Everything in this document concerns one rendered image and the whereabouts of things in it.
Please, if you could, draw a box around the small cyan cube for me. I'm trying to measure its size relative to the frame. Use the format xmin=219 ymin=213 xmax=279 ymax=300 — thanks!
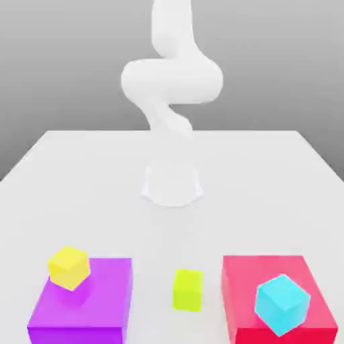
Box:
xmin=254 ymin=273 xmax=312 ymax=338

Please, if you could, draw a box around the large purple box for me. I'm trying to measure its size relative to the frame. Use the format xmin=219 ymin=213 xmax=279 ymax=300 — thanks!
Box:
xmin=26 ymin=257 xmax=134 ymax=344

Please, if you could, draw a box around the large red box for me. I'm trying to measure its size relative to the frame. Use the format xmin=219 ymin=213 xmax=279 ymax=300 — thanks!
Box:
xmin=222 ymin=255 xmax=339 ymax=344

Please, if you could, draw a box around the small yellow cube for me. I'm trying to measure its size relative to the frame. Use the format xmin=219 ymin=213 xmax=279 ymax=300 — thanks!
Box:
xmin=47 ymin=245 xmax=91 ymax=292

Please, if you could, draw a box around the small lime green cube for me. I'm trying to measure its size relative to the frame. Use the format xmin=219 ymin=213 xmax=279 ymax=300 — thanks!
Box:
xmin=172 ymin=268 xmax=204 ymax=313

